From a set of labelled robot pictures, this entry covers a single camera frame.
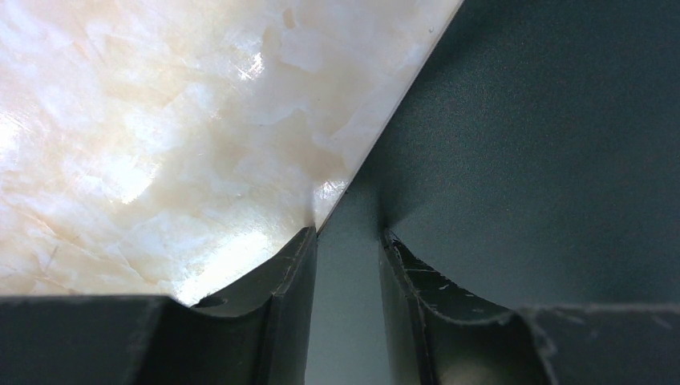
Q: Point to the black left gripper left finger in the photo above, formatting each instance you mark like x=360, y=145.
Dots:
x=254, y=331

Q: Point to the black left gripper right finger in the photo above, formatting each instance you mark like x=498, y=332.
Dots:
x=440, y=333

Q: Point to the black file folder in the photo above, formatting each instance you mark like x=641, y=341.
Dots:
x=534, y=160

